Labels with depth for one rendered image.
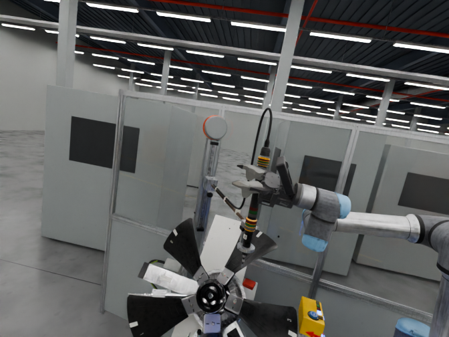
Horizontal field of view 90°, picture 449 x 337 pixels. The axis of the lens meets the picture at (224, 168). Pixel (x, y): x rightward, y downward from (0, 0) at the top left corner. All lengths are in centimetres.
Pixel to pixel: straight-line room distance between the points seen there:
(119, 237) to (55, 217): 168
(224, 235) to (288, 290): 71
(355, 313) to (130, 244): 175
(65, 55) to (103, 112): 381
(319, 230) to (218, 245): 72
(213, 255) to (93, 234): 240
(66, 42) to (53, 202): 415
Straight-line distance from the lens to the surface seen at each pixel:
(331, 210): 75
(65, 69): 677
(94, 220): 345
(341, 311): 194
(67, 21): 697
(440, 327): 101
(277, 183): 71
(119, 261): 234
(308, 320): 135
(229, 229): 137
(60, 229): 381
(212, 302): 104
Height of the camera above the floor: 188
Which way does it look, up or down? 10 degrees down
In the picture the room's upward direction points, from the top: 10 degrees clockwise
